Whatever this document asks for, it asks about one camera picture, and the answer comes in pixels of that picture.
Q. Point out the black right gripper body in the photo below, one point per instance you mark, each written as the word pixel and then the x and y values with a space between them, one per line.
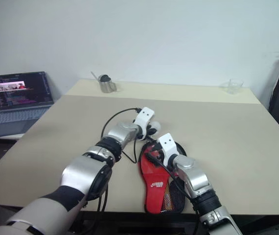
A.
pixel 155 151

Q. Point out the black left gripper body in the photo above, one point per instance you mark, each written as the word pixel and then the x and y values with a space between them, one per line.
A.
pixel 151 131

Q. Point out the red black paddle case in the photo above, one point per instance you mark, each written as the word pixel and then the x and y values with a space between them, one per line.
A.
pixel 151 186

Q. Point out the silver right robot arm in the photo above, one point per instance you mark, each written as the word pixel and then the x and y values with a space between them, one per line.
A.
pixel 195 181

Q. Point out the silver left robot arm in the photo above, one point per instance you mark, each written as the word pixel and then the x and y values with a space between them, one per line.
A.
pixel 85 169

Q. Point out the stainless steel cup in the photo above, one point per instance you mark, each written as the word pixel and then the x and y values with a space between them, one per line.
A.
pixel 108 86

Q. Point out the black lump in cup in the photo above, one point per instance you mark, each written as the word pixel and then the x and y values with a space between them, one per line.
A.
pixel 104 78

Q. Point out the clear glass cup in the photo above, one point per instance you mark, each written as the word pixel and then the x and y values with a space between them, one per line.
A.
pixel 233 86

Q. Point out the grey laptop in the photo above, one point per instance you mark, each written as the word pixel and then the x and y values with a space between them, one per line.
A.
pixel 19 98

